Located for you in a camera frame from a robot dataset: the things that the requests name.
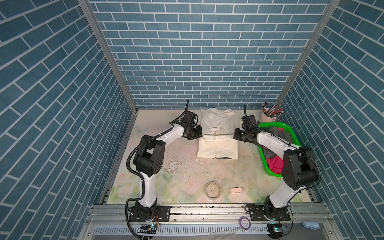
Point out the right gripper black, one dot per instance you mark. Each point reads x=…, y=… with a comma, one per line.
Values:
x=236, y=135

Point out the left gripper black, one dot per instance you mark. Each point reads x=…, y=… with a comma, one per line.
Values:
x=198, y=133

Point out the white t shirt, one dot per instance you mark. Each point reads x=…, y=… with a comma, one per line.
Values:
x=217, y=141

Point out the green plastic basket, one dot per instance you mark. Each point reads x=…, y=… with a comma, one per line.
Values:
x=286, y=128

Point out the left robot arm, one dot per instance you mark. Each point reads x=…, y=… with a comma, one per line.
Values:
x=147, y=159

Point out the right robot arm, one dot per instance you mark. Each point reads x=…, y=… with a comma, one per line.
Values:
x=300, y=170

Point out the pink pencil cup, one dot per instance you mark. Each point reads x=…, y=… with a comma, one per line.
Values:
x=265, y=119

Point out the coloured pencils bundle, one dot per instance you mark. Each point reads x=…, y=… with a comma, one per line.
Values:
x=273, y=111

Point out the grey t shirt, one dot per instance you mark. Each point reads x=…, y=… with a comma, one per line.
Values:
x=279, y=133

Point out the magenta t shirt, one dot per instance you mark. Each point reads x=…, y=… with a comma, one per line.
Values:
x=275, y=164

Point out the pink eraser block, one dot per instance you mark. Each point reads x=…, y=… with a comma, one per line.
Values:
x=235, y=191

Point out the purple tape roll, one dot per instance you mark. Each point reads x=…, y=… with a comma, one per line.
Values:
x=245, y=223

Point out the pale blue computer mouse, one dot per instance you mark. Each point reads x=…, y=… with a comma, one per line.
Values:
x=311, y=225

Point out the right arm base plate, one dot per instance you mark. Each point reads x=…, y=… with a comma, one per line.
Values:
x=255, y=213

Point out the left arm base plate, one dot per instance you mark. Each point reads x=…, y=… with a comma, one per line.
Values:
x=162, y=213

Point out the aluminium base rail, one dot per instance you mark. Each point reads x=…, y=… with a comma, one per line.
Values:
x=230, y=213

